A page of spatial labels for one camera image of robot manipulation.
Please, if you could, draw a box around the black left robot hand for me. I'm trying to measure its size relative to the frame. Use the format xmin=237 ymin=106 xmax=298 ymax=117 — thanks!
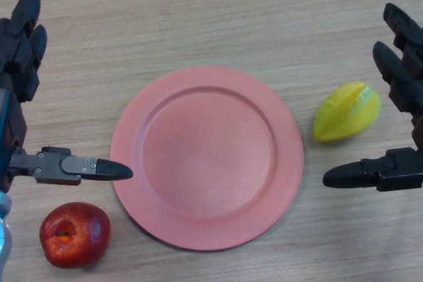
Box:
xmin=0 ymin=0 xmax=134 ymax=194

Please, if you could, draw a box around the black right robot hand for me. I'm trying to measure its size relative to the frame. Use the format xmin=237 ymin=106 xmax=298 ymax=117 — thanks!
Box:
xmin=323 ymin=3 xmax=423 ymax=192

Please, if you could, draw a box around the yellow starfruit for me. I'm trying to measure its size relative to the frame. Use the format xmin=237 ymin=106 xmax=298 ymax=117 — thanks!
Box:
xmin=313 ymin=81 xmax=382 ymax=145

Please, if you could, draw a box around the pink round plate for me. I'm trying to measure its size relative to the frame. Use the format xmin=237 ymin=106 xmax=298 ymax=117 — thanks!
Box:
xmin=110 ymin=66 xmax=304 ymax=252

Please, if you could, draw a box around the red apple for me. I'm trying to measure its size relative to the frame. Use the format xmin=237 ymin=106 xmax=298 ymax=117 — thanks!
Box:
xmin=39 ymin=201 xmax=112 ymax=269

